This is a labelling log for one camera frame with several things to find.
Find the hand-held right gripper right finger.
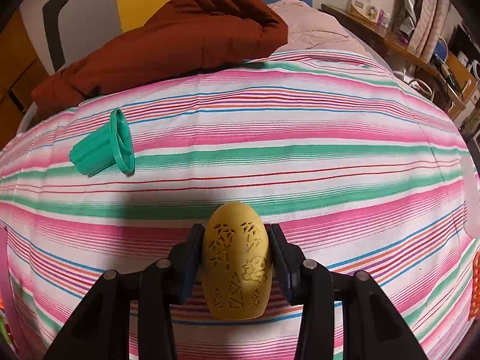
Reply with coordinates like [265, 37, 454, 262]
[268, 225, 428, 360]

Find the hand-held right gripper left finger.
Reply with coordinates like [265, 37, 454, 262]
[43, 224, 205, 360]

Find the yellow carved egg toy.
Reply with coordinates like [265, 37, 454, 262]
[200, 202, 273, 321]

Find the green plastic cup toy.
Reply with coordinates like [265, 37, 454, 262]
[69, 109, 136, 178]

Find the pink green striped blanket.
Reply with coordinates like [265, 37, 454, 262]
[0, 50, 480, 360]

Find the orange plastic basket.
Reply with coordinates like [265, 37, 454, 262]
[469, 251, 480, 321]

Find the rust red blanket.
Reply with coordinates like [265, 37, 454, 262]
[32, 0, 289, 117]

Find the pale pink pillow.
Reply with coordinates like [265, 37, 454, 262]
[268, 0, 377, 62]

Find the wooden bedside desk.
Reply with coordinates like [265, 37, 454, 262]
[322, 4, 480, 121]

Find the white box with blue label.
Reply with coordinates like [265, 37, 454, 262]
[347, 0, 399, 27]

